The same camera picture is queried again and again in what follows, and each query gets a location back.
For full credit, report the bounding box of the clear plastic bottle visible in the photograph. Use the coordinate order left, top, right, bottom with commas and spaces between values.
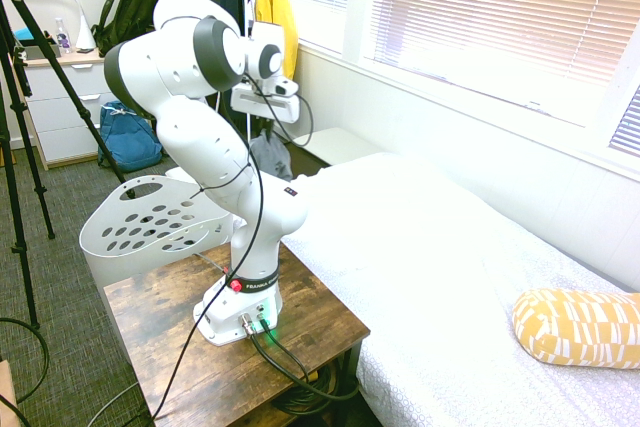
54, 16, 76, 55

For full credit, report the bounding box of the white bed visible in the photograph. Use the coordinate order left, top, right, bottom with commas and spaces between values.
279, 151, 640, 427

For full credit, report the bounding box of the white drawer dresser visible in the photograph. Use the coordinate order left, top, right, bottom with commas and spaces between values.
22, 49, 122, 171

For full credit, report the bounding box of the blue drawstring bag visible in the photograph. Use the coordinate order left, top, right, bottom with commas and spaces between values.
96, 100, 164, 173

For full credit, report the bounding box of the wide white window blind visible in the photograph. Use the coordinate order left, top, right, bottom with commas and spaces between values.
364, 0, 640, 89

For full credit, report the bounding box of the yellow patterned pillow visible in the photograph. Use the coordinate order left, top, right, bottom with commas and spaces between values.
510, 287, 640, 371

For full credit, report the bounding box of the white desk lamp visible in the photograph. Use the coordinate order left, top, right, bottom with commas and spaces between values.
18, 0, 97, 53

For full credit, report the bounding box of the thick black base cable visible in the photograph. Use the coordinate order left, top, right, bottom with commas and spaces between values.
248, 315, 362, 417

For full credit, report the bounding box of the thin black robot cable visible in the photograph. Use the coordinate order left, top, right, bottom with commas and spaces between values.
149, 71, 316, 423

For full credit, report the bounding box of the grey garment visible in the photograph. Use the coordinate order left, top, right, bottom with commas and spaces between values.
248, 127, 294, 182

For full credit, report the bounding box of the cream bed base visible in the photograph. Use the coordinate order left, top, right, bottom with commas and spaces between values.
291, 127, 382, 167

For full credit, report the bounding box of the white perforated laundry basket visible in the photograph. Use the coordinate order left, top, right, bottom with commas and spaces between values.
78, 169, 237, 289

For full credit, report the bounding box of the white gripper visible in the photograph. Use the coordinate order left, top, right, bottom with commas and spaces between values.
230, 82, 302, 125

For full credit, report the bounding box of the black camera tripod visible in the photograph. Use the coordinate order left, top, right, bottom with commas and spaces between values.
0, 0, 137, 331

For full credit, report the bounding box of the dark green backpack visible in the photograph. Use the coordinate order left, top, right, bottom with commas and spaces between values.
90, 0, 163, 59

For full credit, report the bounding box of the rustic wooden side table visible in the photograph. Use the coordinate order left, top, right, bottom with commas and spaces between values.
102, 241, 372, 427

